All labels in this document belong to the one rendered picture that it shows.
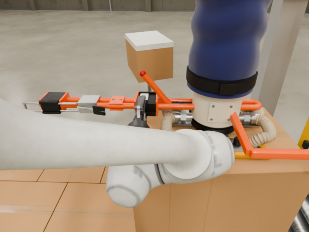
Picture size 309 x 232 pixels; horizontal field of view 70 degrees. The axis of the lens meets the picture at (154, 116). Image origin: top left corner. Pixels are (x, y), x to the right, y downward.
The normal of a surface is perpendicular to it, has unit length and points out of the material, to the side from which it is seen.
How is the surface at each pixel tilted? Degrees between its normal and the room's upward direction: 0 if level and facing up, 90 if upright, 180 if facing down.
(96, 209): 0
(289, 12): 90
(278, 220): 90
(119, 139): 51
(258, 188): 90
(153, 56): 90
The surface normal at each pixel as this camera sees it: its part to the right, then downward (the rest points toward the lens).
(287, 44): -0.06, 0.54
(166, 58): 0.29, 0.51
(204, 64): -0.68, 0.36
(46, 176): -0.03, -0.85
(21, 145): 0.88, 0.22
